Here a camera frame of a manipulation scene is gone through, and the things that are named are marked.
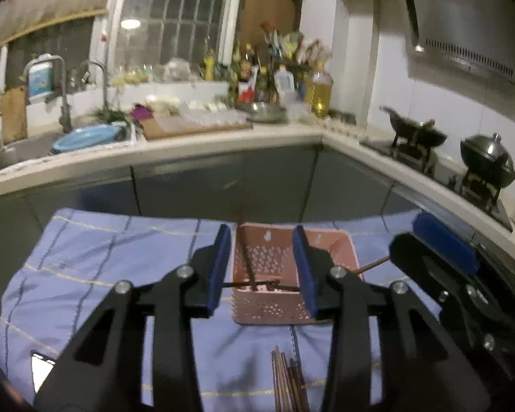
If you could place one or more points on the pink perforated plastic basket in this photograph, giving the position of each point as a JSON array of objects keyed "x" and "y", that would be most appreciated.
[{"x": 261, "y": 309}]

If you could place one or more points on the green leafy vegetables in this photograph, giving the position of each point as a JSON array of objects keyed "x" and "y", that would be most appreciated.
[{"x": 111, "y": 116}]

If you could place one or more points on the barred kitchen window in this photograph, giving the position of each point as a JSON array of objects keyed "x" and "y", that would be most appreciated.
[{"x": 184, "y": 13}]

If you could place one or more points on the small yellow bottle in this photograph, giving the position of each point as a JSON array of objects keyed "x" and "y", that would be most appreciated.
[{"x": 209, "y": 68}]

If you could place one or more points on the clear plastic container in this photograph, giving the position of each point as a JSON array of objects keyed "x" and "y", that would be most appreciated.
[{"x": 210, "y": 116}]

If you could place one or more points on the bundle of brown chopsticks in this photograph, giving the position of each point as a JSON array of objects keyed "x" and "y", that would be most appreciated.
[{"x": 281, "y": 386}]

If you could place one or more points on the floral curtain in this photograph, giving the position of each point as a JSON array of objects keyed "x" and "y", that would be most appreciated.
[{"x": 47, "y": 0}]

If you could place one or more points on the purple vegetable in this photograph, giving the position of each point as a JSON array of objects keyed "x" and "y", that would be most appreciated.
[{"x": 140, "y": 113}]

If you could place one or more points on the brown cardboard sheet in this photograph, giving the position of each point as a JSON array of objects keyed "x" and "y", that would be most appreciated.
[{"x": 266, "y": 13}]

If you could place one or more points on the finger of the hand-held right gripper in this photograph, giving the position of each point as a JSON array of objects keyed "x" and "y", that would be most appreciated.
[{"x": 446, "y": 240}]

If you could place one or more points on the steel mixing bowl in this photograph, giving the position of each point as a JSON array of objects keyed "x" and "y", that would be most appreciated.
[{"x": 261, "y": 111}]

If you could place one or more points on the blue checked tablecloth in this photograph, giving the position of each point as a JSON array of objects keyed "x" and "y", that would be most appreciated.
[{"x": 90, "y": 257}]

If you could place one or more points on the steel kitchen sink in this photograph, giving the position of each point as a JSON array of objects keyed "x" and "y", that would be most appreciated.
[{"x": 17, "y": 152}]

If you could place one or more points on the black wok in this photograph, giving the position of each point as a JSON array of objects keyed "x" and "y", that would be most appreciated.
[{"x": 416, "y": 133}]

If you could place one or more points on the yellow cooking oil bottle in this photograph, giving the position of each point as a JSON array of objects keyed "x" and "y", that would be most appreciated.
[{"x": 319, "y": 94}]

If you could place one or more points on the red label sauce bottle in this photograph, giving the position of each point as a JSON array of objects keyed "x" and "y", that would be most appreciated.
[{"x": 246, "y": 90}]

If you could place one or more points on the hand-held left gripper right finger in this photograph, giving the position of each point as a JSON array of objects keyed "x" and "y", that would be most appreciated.
[{"x": 305, "y": 274}]

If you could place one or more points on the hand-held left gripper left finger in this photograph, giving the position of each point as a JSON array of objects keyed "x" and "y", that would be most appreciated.
[{"x": 218, "y": 279}]

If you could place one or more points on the upright brown wooden board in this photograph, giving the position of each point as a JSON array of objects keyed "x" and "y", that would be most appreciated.
[{"x": 13, "y": 116}]

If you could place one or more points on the white container with blue label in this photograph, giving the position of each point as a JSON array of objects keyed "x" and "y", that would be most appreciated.
[{"x": 38, "y": 81}]

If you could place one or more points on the black gas stove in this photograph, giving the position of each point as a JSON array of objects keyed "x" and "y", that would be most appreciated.
[{"x": 395, "y": 148}]

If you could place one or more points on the white plastic bottle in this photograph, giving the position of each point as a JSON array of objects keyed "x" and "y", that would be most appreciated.
[{"x": 284, "y": 86}]

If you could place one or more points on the grey kitchen cabinets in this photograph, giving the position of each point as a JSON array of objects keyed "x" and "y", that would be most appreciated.
[{"x": 223, "y": 180}]

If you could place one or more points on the smartphone with lit screen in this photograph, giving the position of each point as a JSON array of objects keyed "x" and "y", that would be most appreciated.
[{"x": 40, "y": 371}]

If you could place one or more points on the short steel faucet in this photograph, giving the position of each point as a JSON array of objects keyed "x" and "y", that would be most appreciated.
[{"x": 64, "y": 107}]

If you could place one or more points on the tall curved steel faucet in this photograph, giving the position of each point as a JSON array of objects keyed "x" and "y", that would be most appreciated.
[{"x": 106, "y": 94}]

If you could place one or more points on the flat wooden cutting board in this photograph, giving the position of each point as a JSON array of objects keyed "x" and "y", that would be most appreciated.
[{"x": 176, "y": 131}]

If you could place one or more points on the steel range hood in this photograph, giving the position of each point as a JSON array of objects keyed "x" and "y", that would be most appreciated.
[{"x": 463, "y": 21}]

